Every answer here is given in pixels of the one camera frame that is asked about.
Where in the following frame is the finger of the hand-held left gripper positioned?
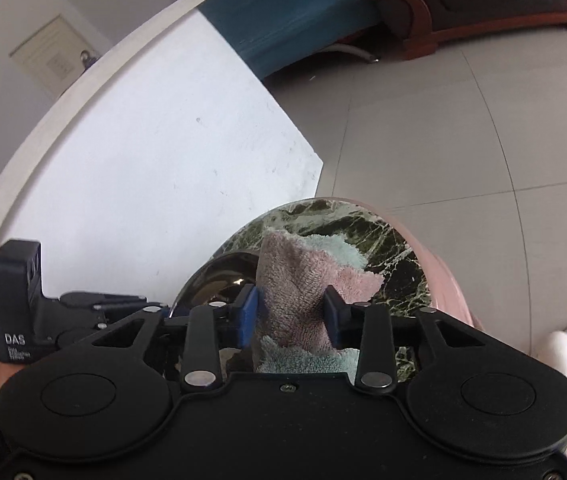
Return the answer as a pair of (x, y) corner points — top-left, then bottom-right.
(60, 290), (146, 307)
(90, 302), (170, 319)

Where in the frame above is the teal sofa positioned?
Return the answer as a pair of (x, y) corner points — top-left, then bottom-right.
(198, 0), (385, 81)

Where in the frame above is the white sneaker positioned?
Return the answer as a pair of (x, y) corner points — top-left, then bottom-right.
(533, 319), (567, 396)

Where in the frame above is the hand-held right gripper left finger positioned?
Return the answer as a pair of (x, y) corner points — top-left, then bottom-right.
(92, 284), (261, 393)

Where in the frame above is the black leather sofa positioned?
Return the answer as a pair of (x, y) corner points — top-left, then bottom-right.
(361, 0), (567, 61)

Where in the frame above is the pink and green towel cloth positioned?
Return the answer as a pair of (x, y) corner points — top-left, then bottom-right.
(253, 227), (384, 376)

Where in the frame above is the round green marble table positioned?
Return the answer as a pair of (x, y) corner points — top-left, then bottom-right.
(198, 195), (477, 383)

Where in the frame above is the paper wall notice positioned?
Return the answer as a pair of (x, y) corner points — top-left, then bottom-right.
(9, 14), (100, 100)

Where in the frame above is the person's left hand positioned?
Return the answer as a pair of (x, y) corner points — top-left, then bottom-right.
(0, 359), (31, 388)

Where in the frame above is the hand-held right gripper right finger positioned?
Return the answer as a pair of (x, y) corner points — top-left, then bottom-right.
(324, 285), (479, 391)

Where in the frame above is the stainless steel bowl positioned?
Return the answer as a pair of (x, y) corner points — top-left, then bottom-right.
(168, 252), (264, 375)

